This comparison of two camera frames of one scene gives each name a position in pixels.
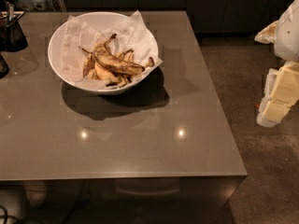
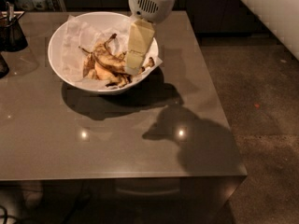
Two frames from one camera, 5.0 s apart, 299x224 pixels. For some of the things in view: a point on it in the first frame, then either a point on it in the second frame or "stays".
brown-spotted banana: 105,57 stays
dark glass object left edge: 4,68 stays
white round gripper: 288,36 to 151,6
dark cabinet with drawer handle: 204,200 stays
